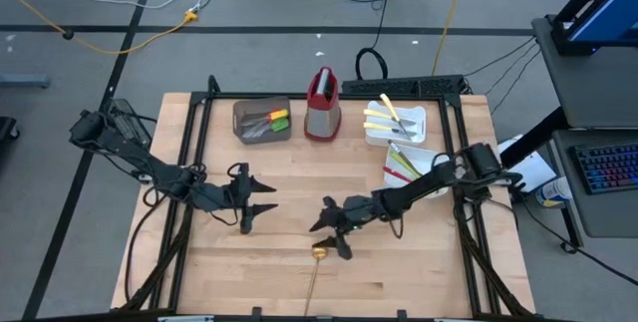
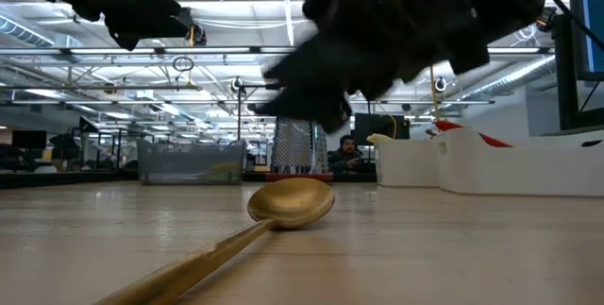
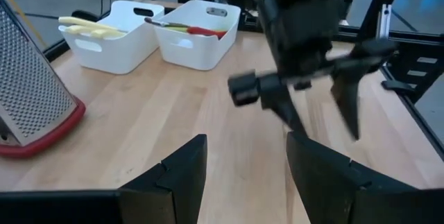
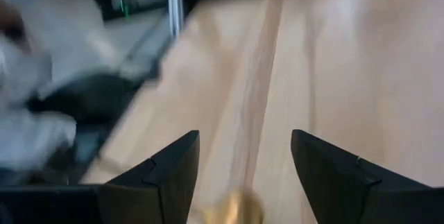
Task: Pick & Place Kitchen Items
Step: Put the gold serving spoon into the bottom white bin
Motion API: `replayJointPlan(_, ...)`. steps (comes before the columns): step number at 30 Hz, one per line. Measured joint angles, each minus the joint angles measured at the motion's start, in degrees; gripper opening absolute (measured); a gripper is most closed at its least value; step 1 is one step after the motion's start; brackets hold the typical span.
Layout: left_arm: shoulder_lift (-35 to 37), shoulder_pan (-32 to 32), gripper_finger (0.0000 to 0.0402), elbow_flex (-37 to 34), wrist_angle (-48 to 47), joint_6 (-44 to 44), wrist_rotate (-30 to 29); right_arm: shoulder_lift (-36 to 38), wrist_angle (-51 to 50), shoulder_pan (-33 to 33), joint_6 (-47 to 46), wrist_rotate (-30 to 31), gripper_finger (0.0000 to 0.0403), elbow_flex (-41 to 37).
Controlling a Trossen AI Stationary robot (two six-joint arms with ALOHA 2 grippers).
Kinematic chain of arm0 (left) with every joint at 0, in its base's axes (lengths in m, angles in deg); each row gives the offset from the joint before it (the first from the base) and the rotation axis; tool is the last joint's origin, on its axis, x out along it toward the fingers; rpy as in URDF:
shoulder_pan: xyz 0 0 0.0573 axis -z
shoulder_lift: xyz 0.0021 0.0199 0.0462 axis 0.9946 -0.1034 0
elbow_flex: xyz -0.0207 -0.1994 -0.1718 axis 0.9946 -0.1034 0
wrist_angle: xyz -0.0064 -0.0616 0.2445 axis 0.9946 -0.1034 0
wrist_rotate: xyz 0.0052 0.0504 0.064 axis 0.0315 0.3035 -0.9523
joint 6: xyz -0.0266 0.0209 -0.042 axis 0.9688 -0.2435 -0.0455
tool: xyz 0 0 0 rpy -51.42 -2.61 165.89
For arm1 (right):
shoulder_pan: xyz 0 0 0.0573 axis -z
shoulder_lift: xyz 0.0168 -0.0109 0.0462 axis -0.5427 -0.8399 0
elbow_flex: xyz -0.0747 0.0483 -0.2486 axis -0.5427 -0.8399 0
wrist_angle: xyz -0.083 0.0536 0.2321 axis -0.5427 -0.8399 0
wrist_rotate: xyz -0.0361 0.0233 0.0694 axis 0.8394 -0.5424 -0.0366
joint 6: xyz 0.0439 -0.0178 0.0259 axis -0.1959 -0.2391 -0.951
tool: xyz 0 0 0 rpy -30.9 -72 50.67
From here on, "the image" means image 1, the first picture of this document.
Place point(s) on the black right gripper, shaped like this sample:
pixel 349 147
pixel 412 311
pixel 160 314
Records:
pixel 356 212

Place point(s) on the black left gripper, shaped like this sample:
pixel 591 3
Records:
pixel 234 198

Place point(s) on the green silicone spatula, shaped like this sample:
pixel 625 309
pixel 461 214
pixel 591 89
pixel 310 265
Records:
pixel 281 122
pixel 280 128

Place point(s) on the gray plastic bin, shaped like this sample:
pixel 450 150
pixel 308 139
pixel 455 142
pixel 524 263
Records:
pixel 237 122

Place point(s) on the red-topped steel box grater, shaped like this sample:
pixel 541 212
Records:
pixel 323 120

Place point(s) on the dark wooden spoon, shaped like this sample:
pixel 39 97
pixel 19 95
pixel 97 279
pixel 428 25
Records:
pixel 395 147

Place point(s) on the white plastic bin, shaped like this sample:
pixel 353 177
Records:
pixel 418 112
pixel 423 160

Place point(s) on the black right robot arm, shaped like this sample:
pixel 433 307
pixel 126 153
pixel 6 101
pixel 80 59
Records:
pixel 428 185

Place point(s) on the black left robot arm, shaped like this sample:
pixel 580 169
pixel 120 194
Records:
pixel 159 175

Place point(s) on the gold metal spoon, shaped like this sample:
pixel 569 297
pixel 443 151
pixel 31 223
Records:
pixel 319 253

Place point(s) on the black power supply box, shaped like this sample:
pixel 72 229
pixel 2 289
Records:
pixel 127 122

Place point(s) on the black power strip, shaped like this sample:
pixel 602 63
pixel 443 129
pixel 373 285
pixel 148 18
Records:
pixel 399 85

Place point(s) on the white paper sheet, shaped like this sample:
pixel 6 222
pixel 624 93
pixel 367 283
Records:
pixel 541 177

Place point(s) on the white wipes canister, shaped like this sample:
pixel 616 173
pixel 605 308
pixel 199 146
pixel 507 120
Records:
pixel 554 193

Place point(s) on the black floor object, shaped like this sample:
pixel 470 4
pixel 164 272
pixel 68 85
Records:
pixel 7 130

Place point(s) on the gray metal foot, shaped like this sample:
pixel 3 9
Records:
pixel 22 82

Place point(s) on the backlit black keyboard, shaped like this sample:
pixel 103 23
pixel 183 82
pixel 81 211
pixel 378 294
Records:
pixel 608 167

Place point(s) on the computer cart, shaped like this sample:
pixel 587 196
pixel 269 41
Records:
pixel 588 88

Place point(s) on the black computer monitor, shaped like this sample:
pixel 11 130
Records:
pixel 608 13

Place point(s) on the black aluminium frame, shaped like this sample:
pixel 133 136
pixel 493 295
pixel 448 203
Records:
pixel 324 96

